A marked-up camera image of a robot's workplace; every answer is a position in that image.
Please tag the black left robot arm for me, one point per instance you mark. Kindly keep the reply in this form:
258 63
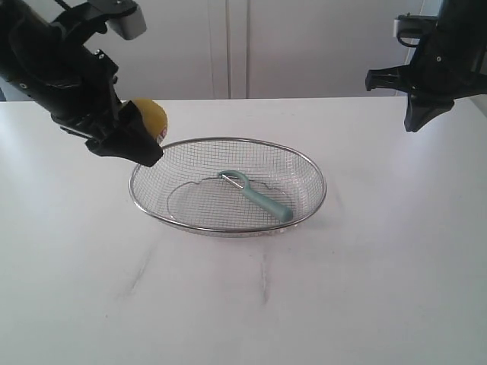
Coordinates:
89 12

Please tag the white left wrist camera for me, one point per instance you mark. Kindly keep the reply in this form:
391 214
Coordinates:
130 26

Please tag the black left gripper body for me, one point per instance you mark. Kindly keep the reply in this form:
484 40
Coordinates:
50 65

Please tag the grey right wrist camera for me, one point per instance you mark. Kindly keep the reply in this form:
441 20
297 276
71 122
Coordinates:
413 26

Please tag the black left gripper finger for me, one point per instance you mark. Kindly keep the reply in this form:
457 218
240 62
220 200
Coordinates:
129 140

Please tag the yellow lemon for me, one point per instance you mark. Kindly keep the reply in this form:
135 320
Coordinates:
154 118

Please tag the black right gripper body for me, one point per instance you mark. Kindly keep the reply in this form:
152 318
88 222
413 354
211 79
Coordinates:
447 63

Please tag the teal handled peeler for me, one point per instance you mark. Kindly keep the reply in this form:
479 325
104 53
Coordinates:
279 211

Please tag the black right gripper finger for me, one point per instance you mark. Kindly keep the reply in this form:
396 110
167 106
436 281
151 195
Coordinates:
394 78
420 111

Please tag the oval wire mesh basket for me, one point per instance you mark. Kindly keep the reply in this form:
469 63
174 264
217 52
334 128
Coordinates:
183 189

